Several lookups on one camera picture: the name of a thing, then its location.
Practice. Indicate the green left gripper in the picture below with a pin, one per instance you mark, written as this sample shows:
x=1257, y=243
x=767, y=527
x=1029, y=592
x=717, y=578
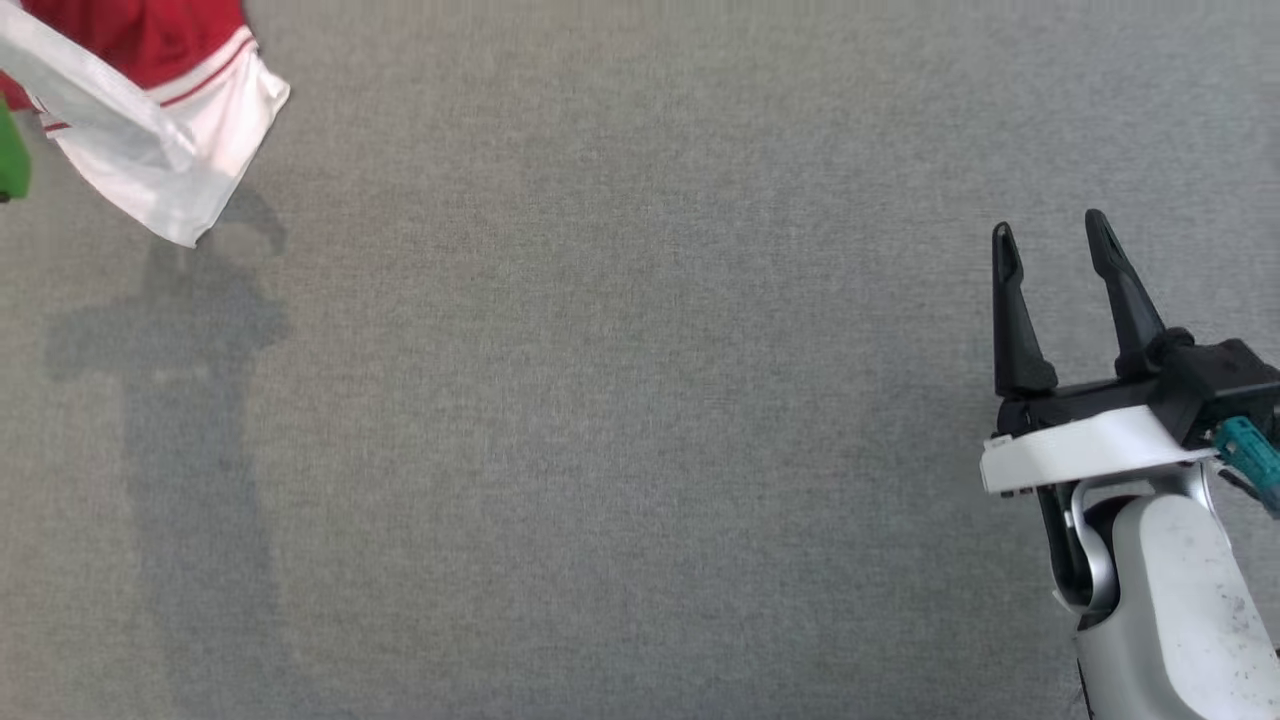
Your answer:
x=10, y=160

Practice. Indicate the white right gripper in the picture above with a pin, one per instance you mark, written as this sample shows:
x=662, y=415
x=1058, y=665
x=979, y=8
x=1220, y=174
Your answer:
x=1080, y=450

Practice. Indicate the red white jersey shirt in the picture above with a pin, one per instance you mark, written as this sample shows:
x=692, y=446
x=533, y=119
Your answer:
x=180, y=110

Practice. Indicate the grey fabric sofa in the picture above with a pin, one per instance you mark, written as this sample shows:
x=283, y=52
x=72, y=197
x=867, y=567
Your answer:
x=600, y=400

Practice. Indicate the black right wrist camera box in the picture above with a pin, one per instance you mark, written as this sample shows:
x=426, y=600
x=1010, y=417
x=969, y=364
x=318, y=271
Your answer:
x=1225, y=385

